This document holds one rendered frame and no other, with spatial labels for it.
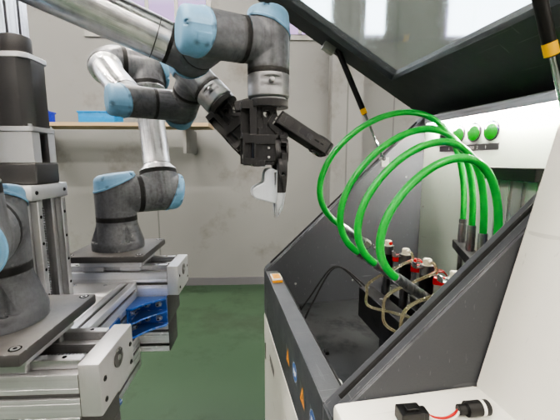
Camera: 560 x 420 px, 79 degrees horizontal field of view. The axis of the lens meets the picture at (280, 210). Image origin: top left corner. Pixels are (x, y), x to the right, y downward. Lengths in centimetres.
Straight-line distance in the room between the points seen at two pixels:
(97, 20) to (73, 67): 334
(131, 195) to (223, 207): 251
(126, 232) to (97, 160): 279
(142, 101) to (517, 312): 82
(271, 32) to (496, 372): 61
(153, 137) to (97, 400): 78
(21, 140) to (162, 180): 39
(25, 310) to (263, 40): 58
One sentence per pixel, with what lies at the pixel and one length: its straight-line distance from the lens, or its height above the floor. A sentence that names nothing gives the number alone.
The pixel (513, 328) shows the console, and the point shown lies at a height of 108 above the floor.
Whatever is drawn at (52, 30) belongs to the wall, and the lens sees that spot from 421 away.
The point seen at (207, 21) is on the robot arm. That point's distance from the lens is 60.
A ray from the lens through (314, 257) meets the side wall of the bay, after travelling 115.
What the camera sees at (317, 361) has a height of 95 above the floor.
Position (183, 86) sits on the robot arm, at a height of 148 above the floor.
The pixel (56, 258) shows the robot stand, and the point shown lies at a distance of 101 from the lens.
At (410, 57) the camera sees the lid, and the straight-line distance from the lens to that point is 108.
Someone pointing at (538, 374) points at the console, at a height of 105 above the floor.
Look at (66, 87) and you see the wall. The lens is 405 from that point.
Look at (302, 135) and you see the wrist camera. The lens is 62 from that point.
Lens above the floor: 131
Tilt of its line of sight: 8 degrees down
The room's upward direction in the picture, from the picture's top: straight up
